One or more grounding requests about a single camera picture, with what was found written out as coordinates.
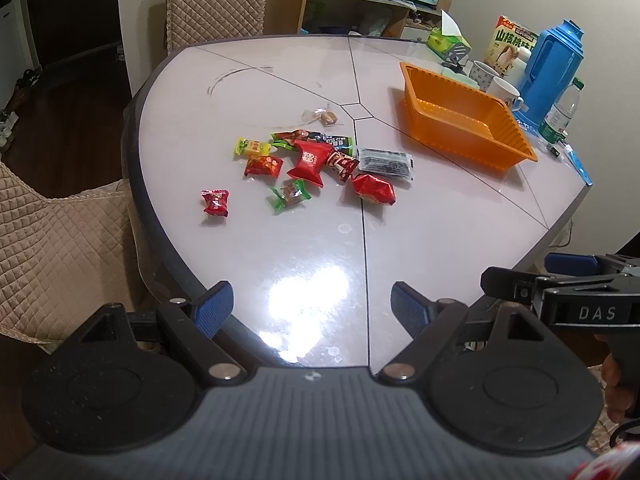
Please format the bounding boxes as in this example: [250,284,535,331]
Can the clear brown candy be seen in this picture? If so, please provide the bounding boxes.
[302,106,338,127]

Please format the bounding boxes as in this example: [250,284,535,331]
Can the grey phone stand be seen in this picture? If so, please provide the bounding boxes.
[442,42,471,74]

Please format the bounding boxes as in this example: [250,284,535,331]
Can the small red candy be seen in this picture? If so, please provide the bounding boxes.
[201,190,229,217]

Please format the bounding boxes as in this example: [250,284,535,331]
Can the red orange candy packet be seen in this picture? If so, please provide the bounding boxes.
[244,155,283,179]

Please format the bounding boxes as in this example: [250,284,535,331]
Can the green cloth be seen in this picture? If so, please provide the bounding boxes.
[440,67,480,90]

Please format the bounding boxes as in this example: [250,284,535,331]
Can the white thermos flask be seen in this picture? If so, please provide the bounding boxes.
[509,47,532,84]

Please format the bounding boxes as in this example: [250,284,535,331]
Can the red white candy packet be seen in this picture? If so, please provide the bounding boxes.
[326,151,359,182]

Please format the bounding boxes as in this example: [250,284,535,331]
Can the clear black-print snack packet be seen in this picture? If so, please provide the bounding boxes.
[357,148,413,181]

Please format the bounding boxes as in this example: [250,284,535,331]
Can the blue thermos jug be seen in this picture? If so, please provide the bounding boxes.
[520,20,584,128]

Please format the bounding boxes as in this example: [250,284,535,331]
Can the patterned grey cup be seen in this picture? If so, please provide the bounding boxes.
[469,61,499,92]

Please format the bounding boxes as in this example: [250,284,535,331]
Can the white mug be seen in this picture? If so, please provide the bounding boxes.
[486,76,524,112]

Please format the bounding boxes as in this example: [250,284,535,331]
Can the yellow green candy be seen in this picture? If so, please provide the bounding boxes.
[233,138,271,158]

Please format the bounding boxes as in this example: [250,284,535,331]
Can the long green dark snack bag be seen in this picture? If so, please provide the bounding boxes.
[270,129,355,156]

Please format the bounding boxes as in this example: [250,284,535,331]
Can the large red snack pouch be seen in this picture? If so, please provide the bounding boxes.
[288,140,334,188]

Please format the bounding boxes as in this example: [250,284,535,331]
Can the blue tissue packet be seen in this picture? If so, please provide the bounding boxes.
[513,110,538,136]

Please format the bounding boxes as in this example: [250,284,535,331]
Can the orange plastic tray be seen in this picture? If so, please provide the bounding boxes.
[400,62,538,172]

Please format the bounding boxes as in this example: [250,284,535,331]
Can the clear water bottle green cap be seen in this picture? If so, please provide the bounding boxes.
[538,77,584,144]

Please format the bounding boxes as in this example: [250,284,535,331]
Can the yellow green snack box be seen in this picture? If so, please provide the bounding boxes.
[484,15,538,76]

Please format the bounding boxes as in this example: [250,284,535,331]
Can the green tissue pack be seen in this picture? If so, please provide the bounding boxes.
[426,10,472,60]

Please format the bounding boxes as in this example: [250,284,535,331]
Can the wooden shelf unit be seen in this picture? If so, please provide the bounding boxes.
[264,0,451,40]

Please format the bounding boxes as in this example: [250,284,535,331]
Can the person's right hand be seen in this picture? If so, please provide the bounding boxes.
[601,354,634,424]

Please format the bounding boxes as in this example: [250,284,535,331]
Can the red crinkled snack packet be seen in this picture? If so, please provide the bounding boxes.
[350,174,396,205]

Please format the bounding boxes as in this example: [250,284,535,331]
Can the beige quilted near chair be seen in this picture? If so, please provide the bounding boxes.
[0,167,152,347]

